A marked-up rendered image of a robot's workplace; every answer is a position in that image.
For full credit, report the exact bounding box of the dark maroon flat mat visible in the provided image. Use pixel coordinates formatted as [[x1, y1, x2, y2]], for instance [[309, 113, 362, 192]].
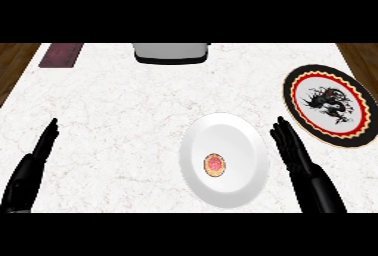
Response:
[[37, 42, 86, 69]]

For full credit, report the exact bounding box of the pink frosted cupcake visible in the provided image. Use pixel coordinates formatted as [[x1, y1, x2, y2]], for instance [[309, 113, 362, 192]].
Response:
[[203, 152, 228, 178]]

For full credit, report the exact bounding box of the black red dragon plate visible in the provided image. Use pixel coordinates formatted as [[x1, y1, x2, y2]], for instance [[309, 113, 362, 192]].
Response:
[[282, 63, 378, 148]]

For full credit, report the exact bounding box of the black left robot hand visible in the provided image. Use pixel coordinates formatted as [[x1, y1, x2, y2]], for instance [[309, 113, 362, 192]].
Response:
[[0, 117, 61, 214]]

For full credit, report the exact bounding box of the plain white plate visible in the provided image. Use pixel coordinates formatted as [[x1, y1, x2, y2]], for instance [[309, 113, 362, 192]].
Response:
[[178, 112, 271, 209]]

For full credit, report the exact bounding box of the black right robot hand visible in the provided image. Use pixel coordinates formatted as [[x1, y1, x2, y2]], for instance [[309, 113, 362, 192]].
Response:
[[269, 115, 349, 214]]

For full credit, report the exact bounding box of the white appliance with black base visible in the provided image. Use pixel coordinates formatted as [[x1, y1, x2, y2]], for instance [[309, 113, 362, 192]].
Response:
[[132, 42, 213, 65]]

